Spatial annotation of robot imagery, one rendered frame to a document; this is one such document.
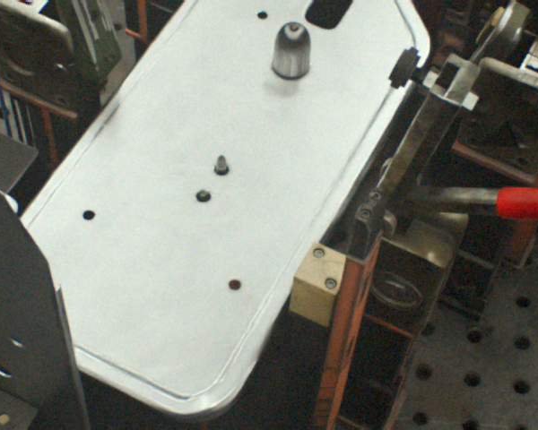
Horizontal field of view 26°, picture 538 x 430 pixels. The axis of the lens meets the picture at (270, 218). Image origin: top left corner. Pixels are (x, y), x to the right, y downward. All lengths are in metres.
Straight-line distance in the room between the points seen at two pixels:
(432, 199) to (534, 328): 0.44
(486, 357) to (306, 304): 0.41
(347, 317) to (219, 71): 0.30
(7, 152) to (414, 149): 0.37
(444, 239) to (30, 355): 0.33
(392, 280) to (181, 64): 0.27
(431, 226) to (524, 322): 0.40
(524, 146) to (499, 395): 0.31
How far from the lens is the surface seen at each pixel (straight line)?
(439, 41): 1.45
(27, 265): 0.59
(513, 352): 1.24
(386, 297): 0.93
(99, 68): 1.02
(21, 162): 0.99
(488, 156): 1.04
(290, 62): 0.99
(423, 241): 0.87
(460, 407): 1.20
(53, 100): 1.08
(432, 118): 0.75
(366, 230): 0.70
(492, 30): 0.95
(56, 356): 0.67
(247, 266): 0.90
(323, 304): 0.84
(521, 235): 1.23
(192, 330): 0.88
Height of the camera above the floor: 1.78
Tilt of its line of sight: 58 degrees down
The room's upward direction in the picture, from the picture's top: 5 degrees clockwise
